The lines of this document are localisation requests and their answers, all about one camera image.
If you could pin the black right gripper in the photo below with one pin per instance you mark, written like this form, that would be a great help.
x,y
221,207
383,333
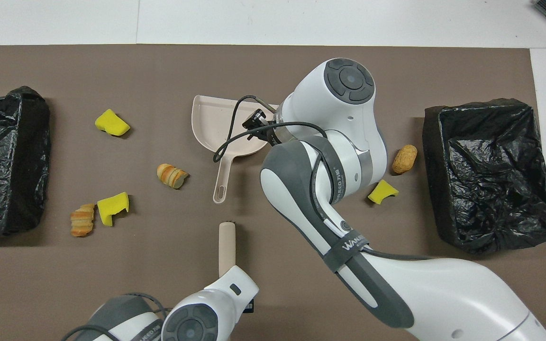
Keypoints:
x,y
274,128

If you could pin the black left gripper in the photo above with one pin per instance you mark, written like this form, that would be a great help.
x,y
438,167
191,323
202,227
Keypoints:
x,y
250,307

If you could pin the beige plastic dustpan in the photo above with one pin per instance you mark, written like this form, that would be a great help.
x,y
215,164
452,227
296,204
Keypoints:
x,y
211,123

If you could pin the croissant piece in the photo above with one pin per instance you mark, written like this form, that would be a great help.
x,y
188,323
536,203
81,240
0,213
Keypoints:
x,y
82,220
172,175

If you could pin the small yellow sponge wedge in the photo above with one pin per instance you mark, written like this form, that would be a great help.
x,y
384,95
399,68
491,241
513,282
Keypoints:
x,y
382,192

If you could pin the golden oval bread roll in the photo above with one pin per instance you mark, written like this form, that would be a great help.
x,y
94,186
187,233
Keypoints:
x,y
404,158

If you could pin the yellow green-backed sponge piece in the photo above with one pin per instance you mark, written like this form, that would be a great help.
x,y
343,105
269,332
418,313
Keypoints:
x,y
112,208

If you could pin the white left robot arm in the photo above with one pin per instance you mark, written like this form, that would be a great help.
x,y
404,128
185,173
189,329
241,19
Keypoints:
x,y
216,293

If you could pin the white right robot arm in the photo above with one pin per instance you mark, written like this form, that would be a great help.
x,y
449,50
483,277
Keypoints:
x,y
349,118

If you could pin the brown table mat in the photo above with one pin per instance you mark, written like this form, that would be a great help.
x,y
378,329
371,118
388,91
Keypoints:
x,y
64,265

